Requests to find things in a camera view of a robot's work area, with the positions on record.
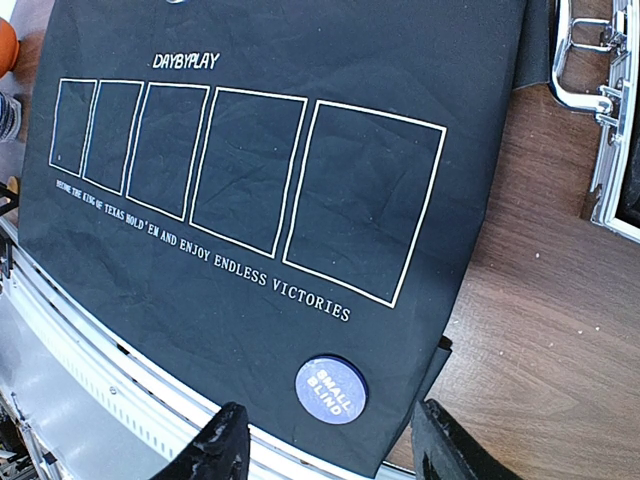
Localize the grey playing card deck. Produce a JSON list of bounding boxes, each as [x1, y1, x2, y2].
[[0, 92, 22, 143]]

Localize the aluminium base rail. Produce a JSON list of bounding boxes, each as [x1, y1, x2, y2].
[[1, 220, 413, 479]]

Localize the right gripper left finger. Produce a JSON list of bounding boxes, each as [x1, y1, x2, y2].
[[151, 402, 250, 480]]

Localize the blue small blind button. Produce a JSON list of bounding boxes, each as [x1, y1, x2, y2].
[[295, 355, 369, 425]]

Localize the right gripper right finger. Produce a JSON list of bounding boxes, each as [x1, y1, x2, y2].
[[411, 399, 520, 479]]

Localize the aluminium poker chip case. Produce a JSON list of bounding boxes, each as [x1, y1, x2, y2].
[[550, 1, 639, 243]]

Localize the white red bowl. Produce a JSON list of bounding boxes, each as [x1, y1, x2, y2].
[[0, 18, 20, 77]]

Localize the black poker cloth mat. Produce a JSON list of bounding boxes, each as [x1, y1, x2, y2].
[[19, 1, 549, 454]]

